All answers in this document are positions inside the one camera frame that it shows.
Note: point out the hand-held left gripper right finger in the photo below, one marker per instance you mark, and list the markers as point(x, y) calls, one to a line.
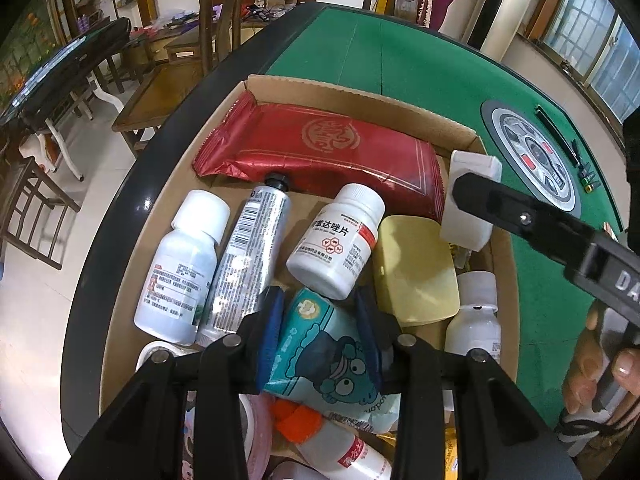
point(370, 330)

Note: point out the silver tube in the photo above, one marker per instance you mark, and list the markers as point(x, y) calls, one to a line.
point(245, 260)

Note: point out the yellow snack packet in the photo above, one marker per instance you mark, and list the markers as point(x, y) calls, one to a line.
point(452, 455)

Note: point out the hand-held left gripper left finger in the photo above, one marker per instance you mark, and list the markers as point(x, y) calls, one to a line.
point(265, 330)

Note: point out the red foil packet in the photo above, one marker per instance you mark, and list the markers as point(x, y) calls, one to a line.
point(310, 150)

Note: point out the teal cartoon tissue pack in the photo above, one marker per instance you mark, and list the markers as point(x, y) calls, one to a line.
point(325, 350)

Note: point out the white bottle with orange cap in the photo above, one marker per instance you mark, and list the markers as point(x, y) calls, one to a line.
point(345, 455)

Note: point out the round grey table console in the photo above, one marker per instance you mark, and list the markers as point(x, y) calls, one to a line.
point(520, 140)

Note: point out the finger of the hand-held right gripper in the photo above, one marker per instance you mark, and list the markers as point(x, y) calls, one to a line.
point(500, 205)

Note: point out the flower wall picture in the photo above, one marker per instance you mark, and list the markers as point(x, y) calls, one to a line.
point(25, 45)

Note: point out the black glass side table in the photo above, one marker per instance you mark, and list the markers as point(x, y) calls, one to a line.
point(70, 70)

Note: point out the barred window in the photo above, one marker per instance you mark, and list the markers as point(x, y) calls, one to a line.
point(575, 25)

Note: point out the dark wooden armchair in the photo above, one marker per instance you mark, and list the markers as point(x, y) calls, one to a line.
point(210, 20)

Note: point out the person's right hand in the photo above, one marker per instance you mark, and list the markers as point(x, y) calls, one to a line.
point(580, 375)

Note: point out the pink transparent pouch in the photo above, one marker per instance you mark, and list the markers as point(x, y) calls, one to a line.
point(260, 435)

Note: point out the white plastic bottle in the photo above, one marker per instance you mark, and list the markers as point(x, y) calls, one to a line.
point(465, 230)

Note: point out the white pill bottle red label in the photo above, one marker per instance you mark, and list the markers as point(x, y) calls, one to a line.
point(330, 250)

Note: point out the cardboard box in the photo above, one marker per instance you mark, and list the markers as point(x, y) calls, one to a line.
point(130, 310)

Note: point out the small white barcode bottle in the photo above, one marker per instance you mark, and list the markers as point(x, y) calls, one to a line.
point(472, 320)

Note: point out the yellow case with gold clasp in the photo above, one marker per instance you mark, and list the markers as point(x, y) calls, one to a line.
point(415, 270)

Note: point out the wooden low table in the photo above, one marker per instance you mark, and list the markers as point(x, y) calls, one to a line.
point(160, 95)

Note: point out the dark slatted wooden chair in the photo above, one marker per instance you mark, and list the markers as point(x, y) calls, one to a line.
point(35, 200)

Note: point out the white bottle with text label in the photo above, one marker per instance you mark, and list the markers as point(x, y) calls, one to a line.
point(175, 280)

